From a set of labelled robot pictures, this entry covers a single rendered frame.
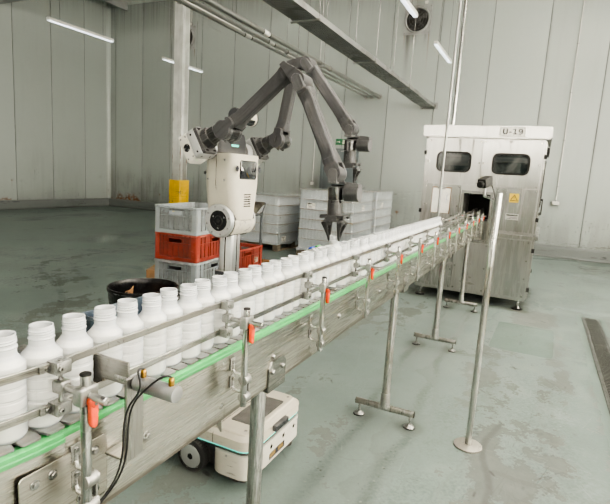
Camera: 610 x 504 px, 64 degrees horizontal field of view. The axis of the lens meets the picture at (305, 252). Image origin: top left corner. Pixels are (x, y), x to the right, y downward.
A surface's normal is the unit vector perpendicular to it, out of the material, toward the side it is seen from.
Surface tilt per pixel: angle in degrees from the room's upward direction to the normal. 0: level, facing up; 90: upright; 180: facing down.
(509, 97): 90
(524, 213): 90
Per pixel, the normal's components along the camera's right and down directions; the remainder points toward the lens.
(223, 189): -0.44, 0.30
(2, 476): 0.81, 0.15
